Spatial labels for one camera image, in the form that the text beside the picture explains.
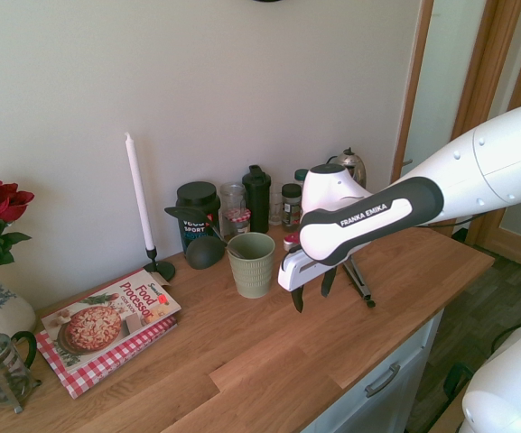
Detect black ladle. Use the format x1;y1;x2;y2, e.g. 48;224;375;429
163;205;230;248

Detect black protein powder tub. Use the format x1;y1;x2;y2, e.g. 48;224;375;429
175;180;222;259

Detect metal drawer handle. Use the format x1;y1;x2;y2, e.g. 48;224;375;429
364;363;402;399

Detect green ribbed holder cup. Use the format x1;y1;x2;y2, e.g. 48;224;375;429
227;232;276;300

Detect Food Processor cookbook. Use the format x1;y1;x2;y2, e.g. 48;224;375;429
39;268;183;373

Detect stainless steel kettle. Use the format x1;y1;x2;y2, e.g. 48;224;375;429
324;146;368;191

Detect small clear drinking glass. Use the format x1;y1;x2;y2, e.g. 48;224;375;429
268;181;287;226

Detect white taper candle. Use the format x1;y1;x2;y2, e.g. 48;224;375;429
124;131;156;252

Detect metal tongs with black tips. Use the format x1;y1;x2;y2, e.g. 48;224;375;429
340;257;377;309

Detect dark grey ladle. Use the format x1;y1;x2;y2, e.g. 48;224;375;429
185;235;246;272

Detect black strap object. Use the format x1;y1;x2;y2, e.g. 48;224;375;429
442;362;476;403

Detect black candle holder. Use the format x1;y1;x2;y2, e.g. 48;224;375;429
143;246;177;281

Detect white cabinet drawer front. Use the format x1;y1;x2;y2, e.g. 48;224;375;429
303;309;445;433

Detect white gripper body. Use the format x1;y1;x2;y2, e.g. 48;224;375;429
277;249;334;292

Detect empty clear glass jar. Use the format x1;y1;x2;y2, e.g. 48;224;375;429
219;181;248;213

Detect jar with red gingham lid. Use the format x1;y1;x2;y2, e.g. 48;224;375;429
222;207;253;239

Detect red gingham book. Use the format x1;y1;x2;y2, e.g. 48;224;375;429
34;314;180;401

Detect black shaker bottle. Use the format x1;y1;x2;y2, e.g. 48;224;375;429
241;164;273;235

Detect spice jar with dark lid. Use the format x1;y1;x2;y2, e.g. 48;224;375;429
281;182;304;234

